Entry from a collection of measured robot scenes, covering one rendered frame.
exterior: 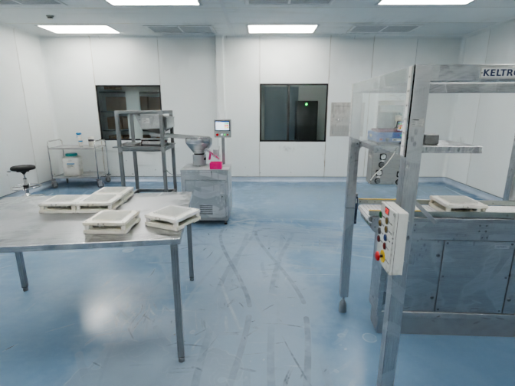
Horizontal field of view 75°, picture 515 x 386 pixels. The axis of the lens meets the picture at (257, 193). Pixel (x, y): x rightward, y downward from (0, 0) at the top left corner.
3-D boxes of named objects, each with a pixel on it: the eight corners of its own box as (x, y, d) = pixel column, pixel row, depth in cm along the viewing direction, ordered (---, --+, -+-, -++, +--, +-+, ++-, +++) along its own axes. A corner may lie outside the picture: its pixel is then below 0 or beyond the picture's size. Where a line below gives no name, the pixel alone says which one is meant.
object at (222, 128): (214, 165, 470) (213, 119, 455) (215, 163, 480) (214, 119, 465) (231, 165, 470) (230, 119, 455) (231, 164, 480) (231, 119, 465)
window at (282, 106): (260, 141, 706) (260, 83, 677) (260, 141, 707) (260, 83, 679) (325, 141, 705) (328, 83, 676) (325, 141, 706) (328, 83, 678)
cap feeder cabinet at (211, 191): (182, 225, 453) (179, 169, 434) (191, 212, 508) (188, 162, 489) (229, 225, 452) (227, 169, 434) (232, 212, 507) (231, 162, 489)
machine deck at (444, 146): (372, 152, 197) (373, 145, 196) (357, 145, 233) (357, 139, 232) (481, 153, 194) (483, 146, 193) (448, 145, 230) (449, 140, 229)
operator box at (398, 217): (388, 276, 133) (395, 213, 127) (375, 256, 149) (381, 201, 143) (404, 276, 133) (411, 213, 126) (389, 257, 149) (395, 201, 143)
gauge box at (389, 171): (370, 184, 201) (372, 151, 196) (365, 180, 211) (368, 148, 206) (407, 184, 200) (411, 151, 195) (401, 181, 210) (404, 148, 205)
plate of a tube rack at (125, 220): (82, 225, 192) (81, 222, 191) (102, 212, 216) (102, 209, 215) (124, 226, 191) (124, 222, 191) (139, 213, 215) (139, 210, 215)
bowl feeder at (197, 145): (184, 167, 449) (182, 139, 440) (189, 163, 484) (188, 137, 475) (220, 168, 449) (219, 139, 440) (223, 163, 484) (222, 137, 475)
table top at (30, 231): (-124, 259, 169) (-125, 253, 169) (6, 201, 275) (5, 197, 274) (180, 244, 187) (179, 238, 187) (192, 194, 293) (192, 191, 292)
